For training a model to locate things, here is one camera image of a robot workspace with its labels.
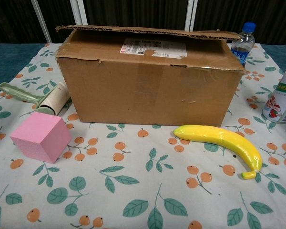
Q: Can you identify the brown cardboard box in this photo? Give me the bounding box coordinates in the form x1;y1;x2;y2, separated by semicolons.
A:
55;23;246;128

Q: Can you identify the pink cube block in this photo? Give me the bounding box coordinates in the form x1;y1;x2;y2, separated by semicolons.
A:
9;112;72;164

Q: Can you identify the white frame post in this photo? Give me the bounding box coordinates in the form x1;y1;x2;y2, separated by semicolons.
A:
30;0;52;44
70;0;89;26
184;0;198;31

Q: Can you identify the cola bottle blue cap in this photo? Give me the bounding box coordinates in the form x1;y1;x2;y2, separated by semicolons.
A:
230;21;256;69

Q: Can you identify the teal table cover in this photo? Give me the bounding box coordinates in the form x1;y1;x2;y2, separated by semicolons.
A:
0;42;286;101

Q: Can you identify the green handled lint roller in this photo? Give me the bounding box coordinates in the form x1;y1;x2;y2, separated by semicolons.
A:
0;82;71;117

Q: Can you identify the white can green label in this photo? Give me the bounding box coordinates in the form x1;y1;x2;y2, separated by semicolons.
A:
262;68;286;125

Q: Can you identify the yellow toy banana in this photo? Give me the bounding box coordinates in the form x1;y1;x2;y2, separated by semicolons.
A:
173;124;263;180

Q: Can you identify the floral orange print tablecloth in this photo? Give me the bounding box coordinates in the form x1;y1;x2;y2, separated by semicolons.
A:
0;42;286;229

